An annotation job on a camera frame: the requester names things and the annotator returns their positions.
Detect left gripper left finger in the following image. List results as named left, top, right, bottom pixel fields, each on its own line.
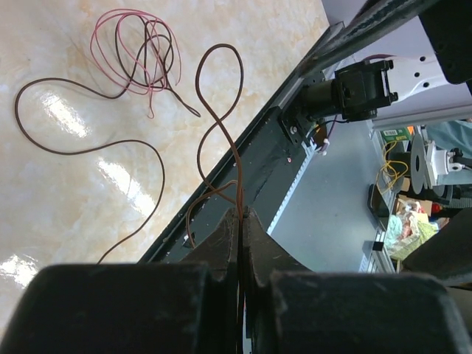
left=1, top=209, right=242, bottom=353

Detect background clutter items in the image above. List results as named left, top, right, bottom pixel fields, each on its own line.
left=361, top=121, right=471, bottom=273

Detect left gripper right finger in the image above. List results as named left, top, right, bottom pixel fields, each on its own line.
left=242, top=209, right=471, bottom=353

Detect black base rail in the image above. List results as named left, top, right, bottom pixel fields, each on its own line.
left=138, top=21, right=346, bottom=265

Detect pink wire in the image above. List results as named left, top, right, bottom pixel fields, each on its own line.
left=90, top=9, right=182, bottom=119

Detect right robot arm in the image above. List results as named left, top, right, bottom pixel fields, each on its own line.
left=293, top=1, right=471, bottom=122

